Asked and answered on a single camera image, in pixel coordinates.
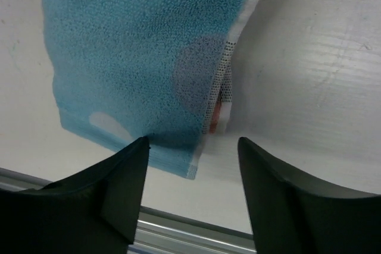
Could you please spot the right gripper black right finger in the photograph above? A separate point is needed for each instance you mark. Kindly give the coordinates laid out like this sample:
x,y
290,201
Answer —
x,y
292,211

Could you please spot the aluminium mounting rail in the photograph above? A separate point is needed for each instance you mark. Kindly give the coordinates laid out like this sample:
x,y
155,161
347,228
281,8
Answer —
x,y
158,232

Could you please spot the light blue patterned cloth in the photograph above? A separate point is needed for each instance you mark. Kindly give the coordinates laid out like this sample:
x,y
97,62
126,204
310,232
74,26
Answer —
x,y
125,69

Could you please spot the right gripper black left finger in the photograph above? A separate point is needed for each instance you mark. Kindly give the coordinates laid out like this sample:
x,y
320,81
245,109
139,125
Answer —
x,y
93,211

